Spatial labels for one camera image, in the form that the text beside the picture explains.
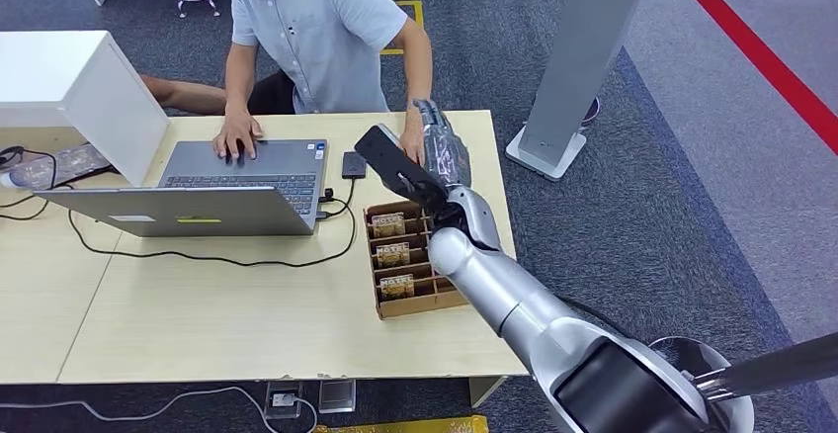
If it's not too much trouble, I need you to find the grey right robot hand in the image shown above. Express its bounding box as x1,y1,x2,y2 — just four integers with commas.
354,98,472,225

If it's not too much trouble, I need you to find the short black reader cable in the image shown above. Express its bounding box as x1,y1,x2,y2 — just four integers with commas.
318,177,358,204

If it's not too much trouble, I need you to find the chrome stanchion post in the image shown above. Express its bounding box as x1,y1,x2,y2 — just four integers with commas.
647,331,838,433

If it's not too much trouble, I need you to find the white floor socket plug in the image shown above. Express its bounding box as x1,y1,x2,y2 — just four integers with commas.
265,382,303,420

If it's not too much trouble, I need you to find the person's right hand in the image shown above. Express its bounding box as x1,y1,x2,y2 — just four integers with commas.
210,111,265,163

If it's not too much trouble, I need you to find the long black laptop cable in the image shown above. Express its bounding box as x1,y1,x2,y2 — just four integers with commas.
65,199,360,269

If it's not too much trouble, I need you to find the metal floor box lid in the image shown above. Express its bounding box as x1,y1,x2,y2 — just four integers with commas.
318,379,358,415

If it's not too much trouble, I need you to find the pale desk leg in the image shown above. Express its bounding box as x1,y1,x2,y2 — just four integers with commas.
468,375,509,409

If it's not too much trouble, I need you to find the white floor cable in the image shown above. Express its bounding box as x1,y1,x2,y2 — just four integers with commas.
0,386,319,433

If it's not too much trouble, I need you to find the clear plastic water bottle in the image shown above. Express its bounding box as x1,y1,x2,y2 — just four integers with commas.
0,142,114,190

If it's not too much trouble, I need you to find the white box cabinet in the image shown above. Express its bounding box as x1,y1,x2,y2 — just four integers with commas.
0,30,170,188

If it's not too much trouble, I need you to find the thin black cable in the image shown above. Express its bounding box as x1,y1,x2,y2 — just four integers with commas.
0,146,120,223

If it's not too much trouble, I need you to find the red barrier strip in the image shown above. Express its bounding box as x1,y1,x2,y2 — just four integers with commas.
661,0,838,156

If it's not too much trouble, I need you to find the yellow floor tape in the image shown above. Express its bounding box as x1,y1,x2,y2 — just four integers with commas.
312,414,490,433

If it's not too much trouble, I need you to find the grey kiosk stand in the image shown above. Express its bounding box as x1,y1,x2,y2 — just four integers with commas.
505,0,656,184

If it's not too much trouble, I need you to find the cardboard card holder box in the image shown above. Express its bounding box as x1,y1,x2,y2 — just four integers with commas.
363,201,471,321

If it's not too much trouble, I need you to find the person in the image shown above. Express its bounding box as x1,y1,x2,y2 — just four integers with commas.
140,0,435,166

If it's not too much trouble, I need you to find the hotel key card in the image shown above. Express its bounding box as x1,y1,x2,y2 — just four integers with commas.
379,274,416,302
375,241,412,270
371,212,407,239

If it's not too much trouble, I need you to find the grey laptop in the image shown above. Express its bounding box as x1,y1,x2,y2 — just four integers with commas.
33,138,330,239

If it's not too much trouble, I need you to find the person's left hand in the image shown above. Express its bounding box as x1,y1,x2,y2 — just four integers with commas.
399,107,427,166

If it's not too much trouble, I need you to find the black card reader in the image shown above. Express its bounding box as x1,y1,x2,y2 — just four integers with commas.
341,151,368,181

